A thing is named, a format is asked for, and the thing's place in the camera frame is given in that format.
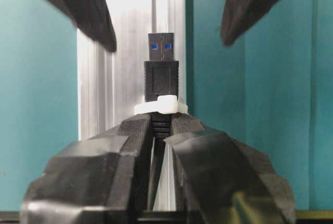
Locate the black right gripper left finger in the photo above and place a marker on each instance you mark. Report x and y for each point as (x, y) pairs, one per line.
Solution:
(100, 180)

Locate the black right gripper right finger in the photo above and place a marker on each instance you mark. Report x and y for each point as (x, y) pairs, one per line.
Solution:
(222, 180)

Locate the silver aluminium rail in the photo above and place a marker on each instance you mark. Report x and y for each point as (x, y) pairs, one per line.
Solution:
(111, 84)

